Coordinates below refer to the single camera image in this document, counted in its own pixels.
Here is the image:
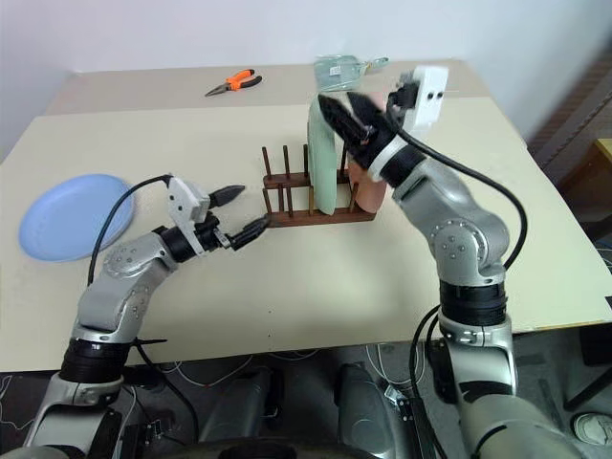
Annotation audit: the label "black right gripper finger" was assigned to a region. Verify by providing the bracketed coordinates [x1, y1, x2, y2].
[346, 92, 387, 134]
[317, 93, 368, 158]

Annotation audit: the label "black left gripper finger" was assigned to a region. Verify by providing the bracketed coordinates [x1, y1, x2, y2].
[231, 214, 273, 251]
[208, 184, 247, 208]

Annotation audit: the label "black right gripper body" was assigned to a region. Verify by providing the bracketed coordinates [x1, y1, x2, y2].
[351, 76, 419, 171]

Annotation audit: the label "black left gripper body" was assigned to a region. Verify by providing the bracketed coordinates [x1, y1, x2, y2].
[193, 212, 239, 253]

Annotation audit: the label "pink plate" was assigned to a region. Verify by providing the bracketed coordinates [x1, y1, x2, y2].
[346, 93, 389, 215]

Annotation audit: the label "wooden dish rack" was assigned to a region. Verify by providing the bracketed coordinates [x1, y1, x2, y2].
[260, 142, 376, 229]

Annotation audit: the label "clear plastic bag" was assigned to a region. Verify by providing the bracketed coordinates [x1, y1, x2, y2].
[313, 54, 367, 93]

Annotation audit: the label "green plate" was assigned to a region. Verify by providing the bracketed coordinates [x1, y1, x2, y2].
[305, 93, 339, 218]

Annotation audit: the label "blue plate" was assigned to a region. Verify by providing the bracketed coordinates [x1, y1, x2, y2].
[17, 172, 137, 264]

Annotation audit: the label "white shoe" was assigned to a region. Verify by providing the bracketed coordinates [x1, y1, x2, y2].
[571, 410, 612, 447]

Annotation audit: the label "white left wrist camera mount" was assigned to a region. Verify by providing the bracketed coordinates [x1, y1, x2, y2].
[164, 175, 213, 250]

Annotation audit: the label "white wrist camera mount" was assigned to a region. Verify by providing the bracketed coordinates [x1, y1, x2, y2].
[164, 175, 213, 250]
[370, 65, 451, 184]

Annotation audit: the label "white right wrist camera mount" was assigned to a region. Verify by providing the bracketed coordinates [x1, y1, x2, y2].
[370, 65, 451, 184]

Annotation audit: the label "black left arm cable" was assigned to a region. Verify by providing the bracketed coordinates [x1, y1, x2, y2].
[88, 173, 202, 444]

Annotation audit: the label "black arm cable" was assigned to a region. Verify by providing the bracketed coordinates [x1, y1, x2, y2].
[394, 126, 530, 431]
[88, 173, 202, 444]

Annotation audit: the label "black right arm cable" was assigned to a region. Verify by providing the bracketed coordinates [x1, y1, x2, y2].
[394, 126, 530, 431]

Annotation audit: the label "orange handled pliers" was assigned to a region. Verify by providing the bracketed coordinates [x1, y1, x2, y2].
[204, 68, 264, 98]

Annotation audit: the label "black metal frame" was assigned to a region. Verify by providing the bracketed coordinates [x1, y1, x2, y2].
[562, 323, 612, 410]

